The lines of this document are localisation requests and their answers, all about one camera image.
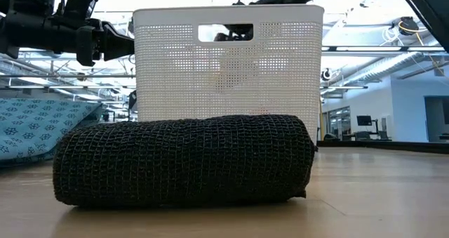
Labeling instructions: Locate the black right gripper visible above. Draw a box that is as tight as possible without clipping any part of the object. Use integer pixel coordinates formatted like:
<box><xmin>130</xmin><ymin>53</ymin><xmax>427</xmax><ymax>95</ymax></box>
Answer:
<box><xmin>214</xmin><ymin>25</ymin><xmax>253</xmax><ymax>42</ymax></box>

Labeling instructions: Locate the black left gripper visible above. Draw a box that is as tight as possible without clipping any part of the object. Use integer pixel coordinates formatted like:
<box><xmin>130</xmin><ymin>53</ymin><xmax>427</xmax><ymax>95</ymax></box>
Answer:
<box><xmin>0</xmin><ymin>12</ymin><xmax>135</xmax><ymax>67</ymax></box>

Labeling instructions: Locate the white perforated plastic basket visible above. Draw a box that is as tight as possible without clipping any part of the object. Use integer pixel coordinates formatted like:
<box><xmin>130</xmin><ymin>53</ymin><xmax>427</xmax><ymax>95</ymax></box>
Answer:
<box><xmin>132</xmin><ymin>4</ymin><xmax>326</xmax><ymax>143</ymax></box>

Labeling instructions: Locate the blue patterned cloth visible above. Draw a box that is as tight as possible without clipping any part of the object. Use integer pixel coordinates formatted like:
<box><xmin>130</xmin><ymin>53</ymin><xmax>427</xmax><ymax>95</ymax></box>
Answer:
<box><xmin>0</xmin><ymin>98</ymin><xmax>105</xmax><ymax>168</ymax></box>

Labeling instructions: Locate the black bandage roll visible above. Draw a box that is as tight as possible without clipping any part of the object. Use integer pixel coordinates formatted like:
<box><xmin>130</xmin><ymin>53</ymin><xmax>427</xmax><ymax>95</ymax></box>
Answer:
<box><xmin>52</xmin><ymin>114</ymin><xmax>319</xmax><ymax>209</ymax></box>

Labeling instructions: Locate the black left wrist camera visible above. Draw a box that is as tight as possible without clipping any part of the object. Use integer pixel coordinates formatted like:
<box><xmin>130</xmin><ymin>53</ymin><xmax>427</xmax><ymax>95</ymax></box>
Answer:
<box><xmin>65</xmin><ymin>0</ymin><xmax>100</xmax><ymax>20</ymax></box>

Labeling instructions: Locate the silver ventilation duct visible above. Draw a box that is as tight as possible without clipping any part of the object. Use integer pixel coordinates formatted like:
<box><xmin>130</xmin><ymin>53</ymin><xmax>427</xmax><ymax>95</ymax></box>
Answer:
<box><xmin>329</xmin><ymin>51</ymin><xmax>427</xmax><ymax>88</ymax></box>

